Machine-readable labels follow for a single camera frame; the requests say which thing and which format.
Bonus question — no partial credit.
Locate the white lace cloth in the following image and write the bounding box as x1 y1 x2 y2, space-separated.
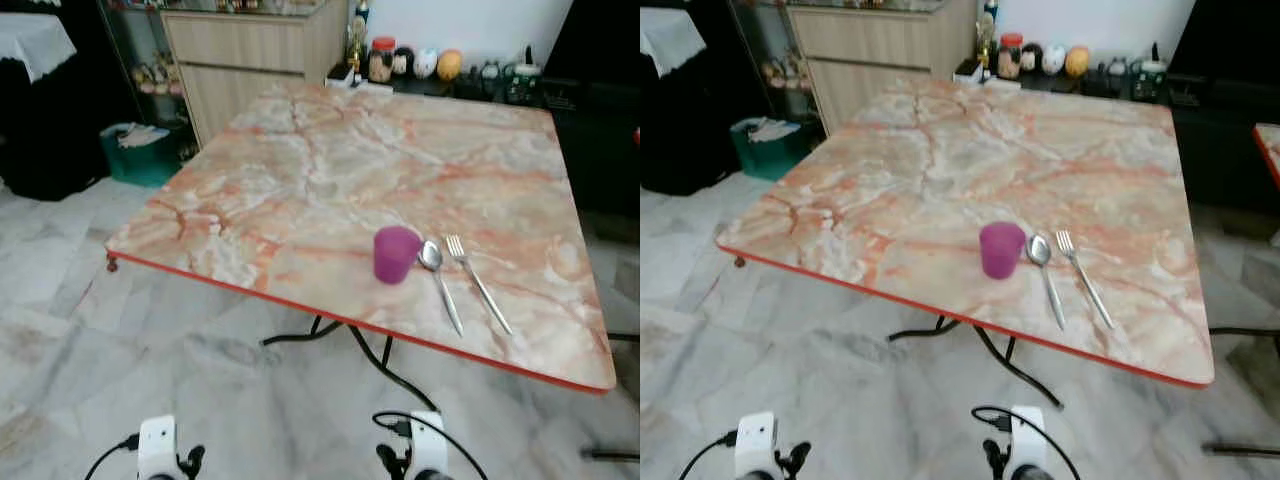
640 8 707 79
0 12 79 84

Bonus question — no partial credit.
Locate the gold trophy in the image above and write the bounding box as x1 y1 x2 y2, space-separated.
976 12 999 73
346 15 369 77

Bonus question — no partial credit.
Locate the glass display cabinet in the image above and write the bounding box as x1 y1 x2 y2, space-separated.
728 0 827 129
98 0 201 153

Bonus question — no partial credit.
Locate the silver metal fork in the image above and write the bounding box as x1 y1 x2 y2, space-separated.
1055 230 1116 331
445 235 515 337

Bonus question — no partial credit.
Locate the green plastic basket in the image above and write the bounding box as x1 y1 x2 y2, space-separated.
99 122 187 189
729 117 814 183

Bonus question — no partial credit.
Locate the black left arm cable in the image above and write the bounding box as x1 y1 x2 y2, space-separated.
84 434 141 480
677 431 740 480

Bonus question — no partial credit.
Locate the marble pattern folding table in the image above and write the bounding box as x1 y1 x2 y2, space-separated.
714 76 1217 410
104 80 619 412

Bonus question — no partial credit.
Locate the black dark furniture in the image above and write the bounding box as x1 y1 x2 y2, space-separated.
0 0 136 203
640 0 749 198

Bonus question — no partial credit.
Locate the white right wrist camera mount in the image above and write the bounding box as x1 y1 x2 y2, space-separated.
1009 405 1047 473
409 410 449 477

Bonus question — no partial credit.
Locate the purple plastic cup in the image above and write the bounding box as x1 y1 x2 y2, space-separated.
373 226 424 286
979 221 1028 281

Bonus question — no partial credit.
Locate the light wooden cabinet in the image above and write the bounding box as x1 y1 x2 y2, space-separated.
160 0 350 147
785 0 978 137

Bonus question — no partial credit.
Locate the red lid glass jar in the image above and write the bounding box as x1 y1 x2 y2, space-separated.
997 33 1025 81
368 37 397 85

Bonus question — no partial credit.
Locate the silver metal spoon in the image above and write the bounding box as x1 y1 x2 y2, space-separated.
419 240 465 338
1027 235 1068 332

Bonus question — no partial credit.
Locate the black tall furniture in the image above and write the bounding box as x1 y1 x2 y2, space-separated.
543 0 641 216
1168 0 1280 213

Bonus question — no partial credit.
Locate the red edged marble table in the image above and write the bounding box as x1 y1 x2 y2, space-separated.
1254 123 1280 193

